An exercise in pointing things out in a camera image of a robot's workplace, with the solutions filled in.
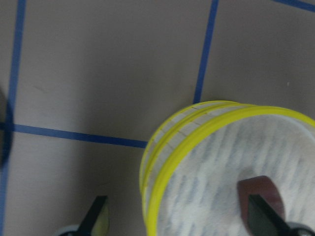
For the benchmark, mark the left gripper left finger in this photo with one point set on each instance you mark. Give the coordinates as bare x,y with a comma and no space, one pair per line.
96,221

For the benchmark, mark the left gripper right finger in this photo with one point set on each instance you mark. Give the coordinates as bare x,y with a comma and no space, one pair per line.
263,220

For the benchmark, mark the brown bun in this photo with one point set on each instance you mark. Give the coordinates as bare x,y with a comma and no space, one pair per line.
263,186

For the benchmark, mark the yellow steamer top layer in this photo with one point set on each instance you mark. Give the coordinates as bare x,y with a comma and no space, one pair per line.
170,160

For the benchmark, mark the yellow steamer layer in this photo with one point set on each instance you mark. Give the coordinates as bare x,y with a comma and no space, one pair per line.
174,130
170,160

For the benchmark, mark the yellow steamer bottom layer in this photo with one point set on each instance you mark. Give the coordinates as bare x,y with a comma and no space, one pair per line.
174,130

